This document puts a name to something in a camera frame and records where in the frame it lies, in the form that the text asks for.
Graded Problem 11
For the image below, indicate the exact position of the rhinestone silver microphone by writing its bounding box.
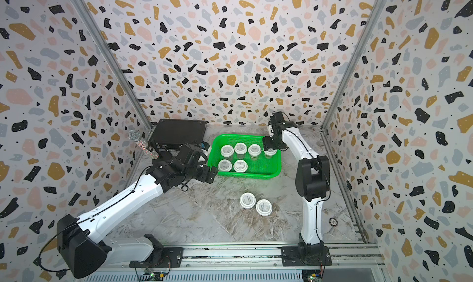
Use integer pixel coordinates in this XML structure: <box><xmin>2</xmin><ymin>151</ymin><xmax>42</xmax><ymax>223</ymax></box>
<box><xmin>128</xmin><ymin>130</ymin><xmax>159</xmax><ymax>159</ymax></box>

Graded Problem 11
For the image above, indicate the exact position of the black microphone stand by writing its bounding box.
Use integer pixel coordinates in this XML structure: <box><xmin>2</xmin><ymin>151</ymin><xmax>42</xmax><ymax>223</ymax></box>
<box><xmin>148</xmin><ymin>141</ymin><xmax>172</xmax><ymax>162</ymax></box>

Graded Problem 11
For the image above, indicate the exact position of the aluminium corner post left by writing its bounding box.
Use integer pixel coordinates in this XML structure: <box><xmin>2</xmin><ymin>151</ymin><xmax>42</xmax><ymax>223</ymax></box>
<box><xmin>70</xmin><ymin>0</ymin><xmax>152</xmax><ymax>133</ymax></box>

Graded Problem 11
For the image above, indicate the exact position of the green plastic basket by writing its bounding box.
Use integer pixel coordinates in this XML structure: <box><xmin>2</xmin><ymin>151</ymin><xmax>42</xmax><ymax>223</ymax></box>
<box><xmin>208</xmin><ymin>134</ymin><xmax>282</xmax><ymax>180</ymax></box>

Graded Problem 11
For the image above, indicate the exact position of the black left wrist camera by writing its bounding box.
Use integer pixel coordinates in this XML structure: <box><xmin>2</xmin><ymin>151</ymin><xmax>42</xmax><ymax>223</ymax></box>
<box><xmin>177</xmin><ymin>143</ymin><xmax>208</xmax><ymax>164</ymax></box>

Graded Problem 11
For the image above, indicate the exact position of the black ribbed hard case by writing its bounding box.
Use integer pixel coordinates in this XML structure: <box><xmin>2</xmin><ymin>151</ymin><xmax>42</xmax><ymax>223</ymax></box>
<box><xmin>149</xmin><ymin>119</ymin><xmax>206</xmax><ymax>151</ymax></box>

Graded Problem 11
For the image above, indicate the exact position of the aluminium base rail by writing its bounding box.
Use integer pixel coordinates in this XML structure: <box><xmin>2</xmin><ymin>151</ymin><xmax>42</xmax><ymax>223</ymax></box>
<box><xmin>69</xmin><ymin>244</ymin><xmax>389</xmax><ymax>282</ymax></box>

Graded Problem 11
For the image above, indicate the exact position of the aluminium corner post right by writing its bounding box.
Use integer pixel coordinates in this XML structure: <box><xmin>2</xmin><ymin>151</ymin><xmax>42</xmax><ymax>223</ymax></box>
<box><xmin>320</xmin><ymin>0</ymin><xmax>393</xmax><ymax>131</ymax></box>

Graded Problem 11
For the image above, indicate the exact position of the aluminium corner post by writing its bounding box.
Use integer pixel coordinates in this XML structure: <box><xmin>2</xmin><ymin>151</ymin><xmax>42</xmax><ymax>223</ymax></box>
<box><xmin>70</xmin><ymin>0</ymin><xmax>152</xmax><ymax>133</ymax></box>
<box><xmin>320</xmin><ymin>0</ymin><xmax>393</xmax><ymax>131</ymax></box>

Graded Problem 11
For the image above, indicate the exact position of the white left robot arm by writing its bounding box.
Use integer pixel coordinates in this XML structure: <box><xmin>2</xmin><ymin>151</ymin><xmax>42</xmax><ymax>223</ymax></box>
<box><xmin>57</xmin><ymin>162</ymin><xmax>218</xmax><ymax>278</ymax></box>

